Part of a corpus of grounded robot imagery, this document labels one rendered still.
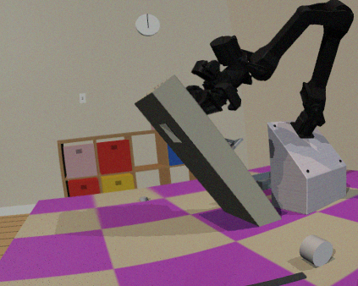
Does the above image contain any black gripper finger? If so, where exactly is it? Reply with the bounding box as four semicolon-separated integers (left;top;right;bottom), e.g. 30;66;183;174
198;90;223;114
190;90;201;103

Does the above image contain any dark grey flat bar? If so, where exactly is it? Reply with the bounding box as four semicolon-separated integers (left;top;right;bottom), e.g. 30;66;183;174
246;272;306;286

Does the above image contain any grey cylinder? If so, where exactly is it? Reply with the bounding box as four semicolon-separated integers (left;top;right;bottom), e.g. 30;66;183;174
299;235;333;267

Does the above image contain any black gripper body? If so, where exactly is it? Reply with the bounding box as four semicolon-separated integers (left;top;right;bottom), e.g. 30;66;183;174
186;71;241;111

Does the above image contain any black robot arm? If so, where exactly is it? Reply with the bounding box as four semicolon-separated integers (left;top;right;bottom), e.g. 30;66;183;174
191;0;354;139

